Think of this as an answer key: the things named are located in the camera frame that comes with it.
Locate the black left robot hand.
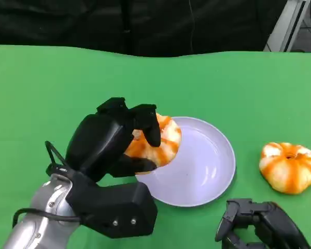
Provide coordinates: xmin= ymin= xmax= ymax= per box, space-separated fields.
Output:
xmin=65 ymin=97 xmax=161 ymax=184

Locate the black backdrop cloth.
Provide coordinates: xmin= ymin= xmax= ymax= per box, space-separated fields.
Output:
xmin=0 ymin=0 xmax=288 ymax=58

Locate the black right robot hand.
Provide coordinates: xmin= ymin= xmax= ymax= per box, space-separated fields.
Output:
xmin=214 ymin=198 xmax=311 ymax=249

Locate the aluminium frame profile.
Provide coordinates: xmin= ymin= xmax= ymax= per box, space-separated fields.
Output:
xmin=263 ymin=0 xmax=310 ymax=52

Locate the lilac plate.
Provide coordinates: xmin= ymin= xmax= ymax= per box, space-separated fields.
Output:
xmin=134 ymin=116 xmax=236 ymax=208

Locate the green table cloth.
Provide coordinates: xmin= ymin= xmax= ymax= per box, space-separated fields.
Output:
xmin=0 ymin=44 xmax=311 ymax=249

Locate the orange and white bread roll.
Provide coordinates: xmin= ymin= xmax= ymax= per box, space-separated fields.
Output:
xmin=124 ymin=113 xmax=182 ymax=174
xmin=259 ymin=142 xmax=311 ymax=195

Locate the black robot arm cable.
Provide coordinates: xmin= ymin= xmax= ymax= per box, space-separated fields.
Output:
xmin=12 ymin=207 xmax=88 ymax=229
xmin=45 ymin=141 xmax=68 ymax=174

